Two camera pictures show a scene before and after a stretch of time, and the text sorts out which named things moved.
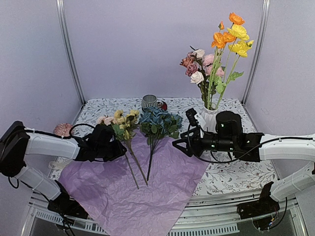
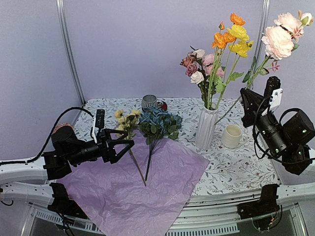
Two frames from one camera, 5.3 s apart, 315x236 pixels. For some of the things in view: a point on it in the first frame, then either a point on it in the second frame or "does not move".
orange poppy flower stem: (220, 41) does not move
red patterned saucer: (164, 106) does not move
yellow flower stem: (238, 46) does not move
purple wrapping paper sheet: (143, 191) does not move
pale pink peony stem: (107, 120) -> (278, 40)
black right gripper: (190, 141) -> (252, 103)
